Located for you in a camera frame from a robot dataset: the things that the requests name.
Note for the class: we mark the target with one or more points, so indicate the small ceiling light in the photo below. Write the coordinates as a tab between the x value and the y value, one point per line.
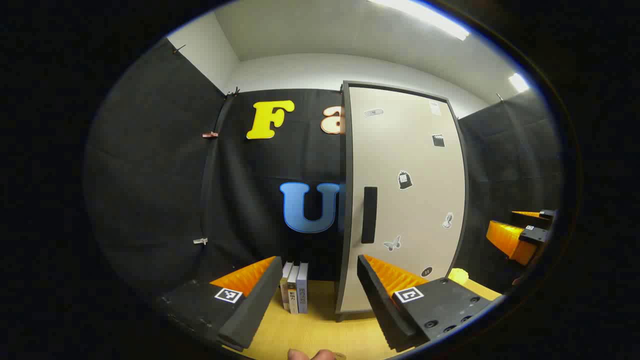
519	82

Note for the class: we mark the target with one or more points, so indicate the yellow lumpy ball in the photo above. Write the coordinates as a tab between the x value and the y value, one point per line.
458	276

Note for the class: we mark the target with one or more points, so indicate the long ceiling light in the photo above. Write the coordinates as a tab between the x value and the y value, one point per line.
425	15

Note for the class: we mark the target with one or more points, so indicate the dark grey cabinet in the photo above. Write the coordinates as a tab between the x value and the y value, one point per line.
346	200

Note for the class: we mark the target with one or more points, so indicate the red clip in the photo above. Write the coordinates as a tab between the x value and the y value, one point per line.
210	135

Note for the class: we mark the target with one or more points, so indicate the white and black book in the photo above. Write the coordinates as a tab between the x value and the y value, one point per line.
293	292

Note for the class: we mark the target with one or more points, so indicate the grey blue book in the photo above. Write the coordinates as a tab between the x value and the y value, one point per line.
303	290

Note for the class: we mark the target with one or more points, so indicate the beige book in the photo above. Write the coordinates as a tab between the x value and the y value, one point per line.
285	287

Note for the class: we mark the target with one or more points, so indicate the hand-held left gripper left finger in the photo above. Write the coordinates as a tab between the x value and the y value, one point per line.
257	310

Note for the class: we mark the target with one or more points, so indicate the white cabinet door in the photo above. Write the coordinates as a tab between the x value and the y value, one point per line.
410	150

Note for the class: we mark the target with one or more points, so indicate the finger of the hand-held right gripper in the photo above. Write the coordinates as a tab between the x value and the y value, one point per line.
505	237
545	215

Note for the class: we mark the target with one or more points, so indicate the white clip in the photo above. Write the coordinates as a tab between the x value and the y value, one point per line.
200	241

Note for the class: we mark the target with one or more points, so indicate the black backdrop cloth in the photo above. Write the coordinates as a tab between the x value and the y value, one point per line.
150	175

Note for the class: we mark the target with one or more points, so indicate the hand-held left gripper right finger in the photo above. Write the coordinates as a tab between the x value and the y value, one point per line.
382	310

